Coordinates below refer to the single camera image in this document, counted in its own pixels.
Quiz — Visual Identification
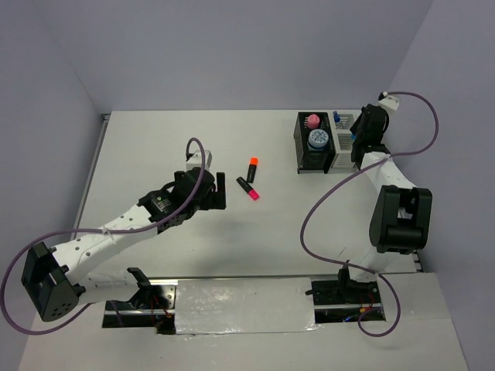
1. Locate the clear blue spray bottle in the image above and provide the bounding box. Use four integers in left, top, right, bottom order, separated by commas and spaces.
333, 111, 349, 130

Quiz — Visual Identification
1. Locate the orange cap highlighter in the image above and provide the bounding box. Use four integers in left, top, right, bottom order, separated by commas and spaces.
246, 157, 258, 183

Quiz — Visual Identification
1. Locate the pink cap highlighter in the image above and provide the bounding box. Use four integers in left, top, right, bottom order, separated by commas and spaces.
236, 177, 260, 200

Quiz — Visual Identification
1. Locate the blue round putty jar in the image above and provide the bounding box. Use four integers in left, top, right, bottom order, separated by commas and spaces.
307, 129, 330, 151

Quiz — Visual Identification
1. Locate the pink cap clear tube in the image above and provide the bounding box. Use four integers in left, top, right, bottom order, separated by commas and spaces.
306, 114, 320, 130

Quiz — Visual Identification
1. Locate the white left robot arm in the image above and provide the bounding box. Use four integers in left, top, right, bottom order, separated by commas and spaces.
21, 168, 227, 322

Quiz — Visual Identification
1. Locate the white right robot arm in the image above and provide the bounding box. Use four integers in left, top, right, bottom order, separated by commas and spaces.
196, 104, 432, 302

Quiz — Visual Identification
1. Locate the black mesh container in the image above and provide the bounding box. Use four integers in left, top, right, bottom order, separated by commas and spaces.
293, 111, 336, 174

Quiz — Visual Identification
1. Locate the silver foil tape panel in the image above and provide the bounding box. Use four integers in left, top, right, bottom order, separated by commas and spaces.
175, 277, 318, 335

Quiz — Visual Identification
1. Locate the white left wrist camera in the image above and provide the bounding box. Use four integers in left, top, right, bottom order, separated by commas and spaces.
186, 150, 213, 171

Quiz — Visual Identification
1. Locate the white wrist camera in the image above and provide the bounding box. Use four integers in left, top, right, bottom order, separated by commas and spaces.
186, 150, 213, 171
377, 91, 400, 114

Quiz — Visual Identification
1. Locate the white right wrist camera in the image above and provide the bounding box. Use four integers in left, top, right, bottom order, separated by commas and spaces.
377, 91, 400, 114

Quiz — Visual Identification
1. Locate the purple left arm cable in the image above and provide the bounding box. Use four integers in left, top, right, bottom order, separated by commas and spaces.
0, 138, 206, 335

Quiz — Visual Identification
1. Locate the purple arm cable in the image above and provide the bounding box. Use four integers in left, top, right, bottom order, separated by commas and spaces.
299, 90, 439, 337
0, 138, 206, 335

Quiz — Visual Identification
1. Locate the aluminium table edge rail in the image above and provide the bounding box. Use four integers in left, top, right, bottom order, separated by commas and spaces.
73, 113, 111, 229

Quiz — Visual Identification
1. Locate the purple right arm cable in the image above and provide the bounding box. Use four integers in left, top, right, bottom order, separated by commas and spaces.
299, 90, 439, 337

